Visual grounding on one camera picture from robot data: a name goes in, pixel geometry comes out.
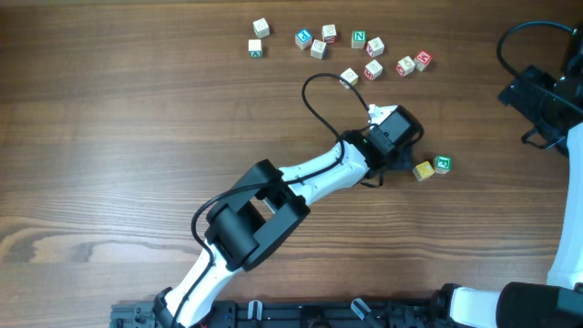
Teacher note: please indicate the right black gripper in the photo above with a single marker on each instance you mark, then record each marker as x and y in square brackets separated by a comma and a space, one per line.
[520, 92]

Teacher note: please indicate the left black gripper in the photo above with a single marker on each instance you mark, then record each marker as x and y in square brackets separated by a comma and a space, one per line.
[408, 160]

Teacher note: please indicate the yellow letter K block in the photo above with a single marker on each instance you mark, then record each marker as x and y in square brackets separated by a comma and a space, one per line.
[423, 171]

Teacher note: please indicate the green letter F block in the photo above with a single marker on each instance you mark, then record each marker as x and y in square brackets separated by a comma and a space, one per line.
[442, 164]

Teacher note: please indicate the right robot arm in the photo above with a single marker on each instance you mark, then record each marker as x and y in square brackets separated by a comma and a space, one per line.
[556, 303]

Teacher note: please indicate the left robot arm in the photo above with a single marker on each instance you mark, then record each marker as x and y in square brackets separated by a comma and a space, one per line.
[250, 221]

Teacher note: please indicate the white block red number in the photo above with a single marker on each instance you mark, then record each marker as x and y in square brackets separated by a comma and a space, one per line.
[405, 66]

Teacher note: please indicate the white block red letter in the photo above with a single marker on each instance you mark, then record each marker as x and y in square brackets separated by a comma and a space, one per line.
[373, 70]

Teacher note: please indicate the white block yellow side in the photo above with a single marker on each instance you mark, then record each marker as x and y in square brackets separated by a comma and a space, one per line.
[349, 78]

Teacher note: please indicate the red letter M block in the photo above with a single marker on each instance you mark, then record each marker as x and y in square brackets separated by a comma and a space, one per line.
[422, 60]

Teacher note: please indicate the white block red picture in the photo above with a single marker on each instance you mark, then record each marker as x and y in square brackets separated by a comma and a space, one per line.
[375, 47]

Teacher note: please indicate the green letter N block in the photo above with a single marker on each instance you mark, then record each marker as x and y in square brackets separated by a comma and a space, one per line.
[358, 39]

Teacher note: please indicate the white block grey picture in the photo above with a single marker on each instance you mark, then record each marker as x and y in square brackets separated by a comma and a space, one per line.
[318, 49]

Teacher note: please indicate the white block red side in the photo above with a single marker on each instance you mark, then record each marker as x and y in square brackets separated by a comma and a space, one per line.
[329, 34]

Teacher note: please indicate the blue letter P block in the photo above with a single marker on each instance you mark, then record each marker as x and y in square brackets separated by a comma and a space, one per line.
[303, 39]

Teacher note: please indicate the white block green side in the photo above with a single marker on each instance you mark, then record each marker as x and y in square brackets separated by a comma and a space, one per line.
[255, 48]

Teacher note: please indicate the plain white wooden block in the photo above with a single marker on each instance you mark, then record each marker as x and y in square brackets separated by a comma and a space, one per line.
[261, 28]

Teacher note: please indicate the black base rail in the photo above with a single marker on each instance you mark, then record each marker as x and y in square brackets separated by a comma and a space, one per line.
[256, 314]

